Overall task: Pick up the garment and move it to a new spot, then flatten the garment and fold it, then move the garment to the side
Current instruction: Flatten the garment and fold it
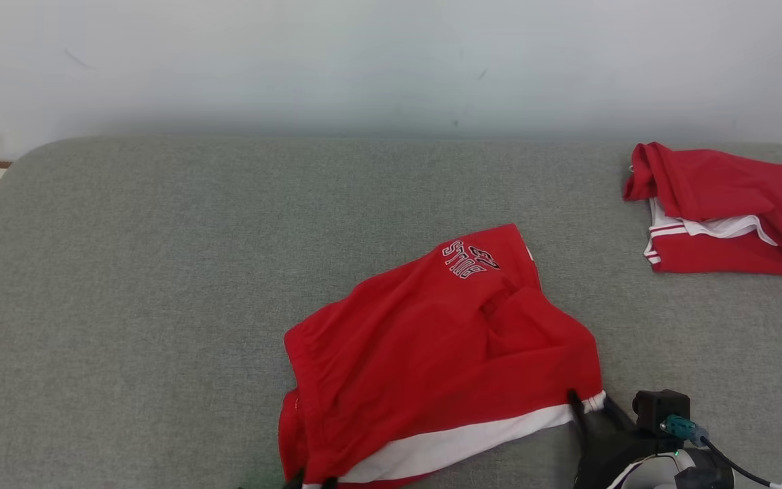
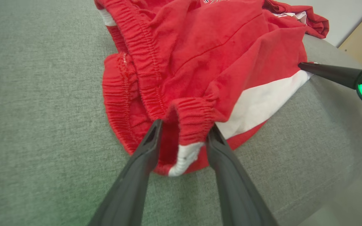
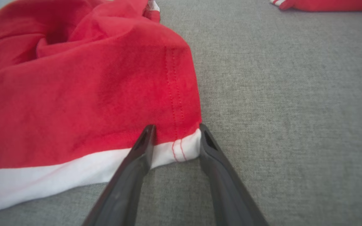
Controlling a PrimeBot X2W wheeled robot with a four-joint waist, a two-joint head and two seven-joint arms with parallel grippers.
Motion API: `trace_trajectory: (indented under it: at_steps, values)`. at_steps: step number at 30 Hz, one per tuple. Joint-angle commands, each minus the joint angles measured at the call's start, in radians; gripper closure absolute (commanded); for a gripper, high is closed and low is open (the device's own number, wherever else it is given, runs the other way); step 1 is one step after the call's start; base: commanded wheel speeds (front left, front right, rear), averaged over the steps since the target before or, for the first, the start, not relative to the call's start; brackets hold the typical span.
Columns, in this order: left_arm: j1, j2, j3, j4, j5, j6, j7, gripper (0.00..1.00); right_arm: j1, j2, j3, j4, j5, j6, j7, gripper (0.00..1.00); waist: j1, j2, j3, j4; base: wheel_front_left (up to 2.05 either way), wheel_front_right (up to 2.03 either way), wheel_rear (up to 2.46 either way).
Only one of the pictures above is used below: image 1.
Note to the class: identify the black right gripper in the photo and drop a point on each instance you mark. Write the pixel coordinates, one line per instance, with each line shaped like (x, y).
(608, 455)

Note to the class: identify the red basketball shorts white hem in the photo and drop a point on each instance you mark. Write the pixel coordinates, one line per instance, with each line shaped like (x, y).
(432, 353)

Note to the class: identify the red white basketball jersey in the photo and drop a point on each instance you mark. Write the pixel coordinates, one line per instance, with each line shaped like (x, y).
(723, 190)

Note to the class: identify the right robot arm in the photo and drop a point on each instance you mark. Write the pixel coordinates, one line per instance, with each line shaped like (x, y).
(676, 475)

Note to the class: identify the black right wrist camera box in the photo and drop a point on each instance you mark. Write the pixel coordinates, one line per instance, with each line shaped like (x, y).
(659, 407)

